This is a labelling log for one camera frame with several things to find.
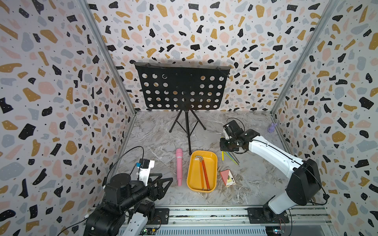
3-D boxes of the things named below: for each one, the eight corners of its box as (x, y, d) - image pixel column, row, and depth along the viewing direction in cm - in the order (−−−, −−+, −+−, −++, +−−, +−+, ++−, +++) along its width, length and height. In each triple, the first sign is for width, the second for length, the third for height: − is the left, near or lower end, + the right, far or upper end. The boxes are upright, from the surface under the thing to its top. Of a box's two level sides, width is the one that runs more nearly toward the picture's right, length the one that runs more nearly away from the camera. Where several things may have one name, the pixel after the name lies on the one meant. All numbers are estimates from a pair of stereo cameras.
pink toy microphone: (176, 186, 85) (175, 185, 83) (176, 150, 101) (175, 148, 99) (183, 186, 86) (183, 184, 83) (182, 150, 101) (182, 147, 99)
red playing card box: (225, 187, 86) (226, 185, 84) (220, 173, 91) (220, 171, 89) (235, 184, 87) (236, 182, 85) (229, 170, 92) (229, 168, 91)
